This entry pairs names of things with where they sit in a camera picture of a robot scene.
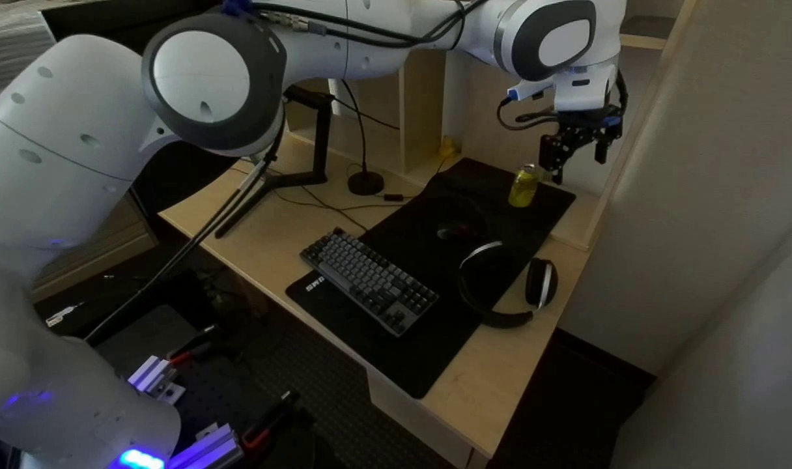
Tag thin black cable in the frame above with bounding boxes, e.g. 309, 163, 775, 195
272, 182, 376, 234

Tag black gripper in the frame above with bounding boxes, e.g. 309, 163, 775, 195
538, 107, 628, 186

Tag white ribbed wall heater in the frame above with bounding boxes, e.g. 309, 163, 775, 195
0, 2, 61, 107

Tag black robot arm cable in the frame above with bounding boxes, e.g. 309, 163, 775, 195
251, 0, 490, 53

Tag black desk mat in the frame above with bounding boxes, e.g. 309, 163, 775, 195
284, 156, 578, 402

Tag light wooden shelf unit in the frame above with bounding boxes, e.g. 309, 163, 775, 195
327, 0, 705, 179

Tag yellow green soda can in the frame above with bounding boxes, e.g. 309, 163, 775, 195
508, 162, 543, 210

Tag blue lit electronics box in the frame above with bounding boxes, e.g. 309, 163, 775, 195
164, 420, 246, 469
126, 348, 193, 406

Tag black computer mouse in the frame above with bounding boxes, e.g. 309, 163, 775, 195
436, 221, 470, 244

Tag grey mechanical keyboard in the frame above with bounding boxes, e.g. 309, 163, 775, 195
298, 227, 443, 341

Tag black silver headphones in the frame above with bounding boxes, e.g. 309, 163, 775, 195
453, 239, 561, 330

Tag white blue wrist camera mount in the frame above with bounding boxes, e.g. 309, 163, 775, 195
500, 79, 559, 107

